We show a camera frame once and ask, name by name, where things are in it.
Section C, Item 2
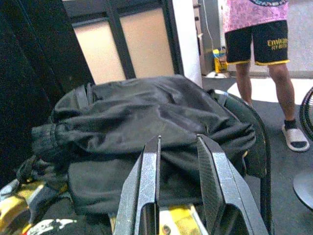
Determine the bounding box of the person in pink shirt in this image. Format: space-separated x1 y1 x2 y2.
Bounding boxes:
224 0 300 130

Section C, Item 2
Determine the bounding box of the black framed frosted door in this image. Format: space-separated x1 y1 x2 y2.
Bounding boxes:
62 0 184 85

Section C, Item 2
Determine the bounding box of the black standing fan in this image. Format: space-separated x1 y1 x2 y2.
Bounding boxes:
293 87 313 211

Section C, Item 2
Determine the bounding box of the yellow black printed garment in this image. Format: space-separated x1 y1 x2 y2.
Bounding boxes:
0 178 208 235

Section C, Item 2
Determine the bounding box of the yellow bag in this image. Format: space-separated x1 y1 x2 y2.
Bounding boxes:
212 47 229 73

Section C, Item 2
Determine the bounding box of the grey slipper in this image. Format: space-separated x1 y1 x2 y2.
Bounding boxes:
281 124 311 152

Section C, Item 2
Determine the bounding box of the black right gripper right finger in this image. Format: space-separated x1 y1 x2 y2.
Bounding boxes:
196 133 269 235

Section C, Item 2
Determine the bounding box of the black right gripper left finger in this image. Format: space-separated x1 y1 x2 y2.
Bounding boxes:
112 135 162 235

